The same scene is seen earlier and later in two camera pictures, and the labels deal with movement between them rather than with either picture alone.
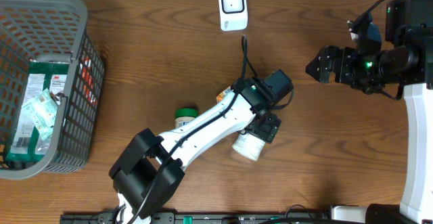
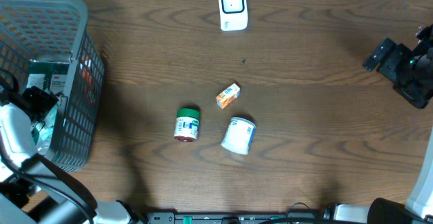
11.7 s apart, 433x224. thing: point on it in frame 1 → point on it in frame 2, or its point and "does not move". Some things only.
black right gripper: x=347 y=57 → x=418 y=97
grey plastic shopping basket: x=45 y=26 does not move
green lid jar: x=185 y=115 does not move
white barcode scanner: x=233 y=7 does not move
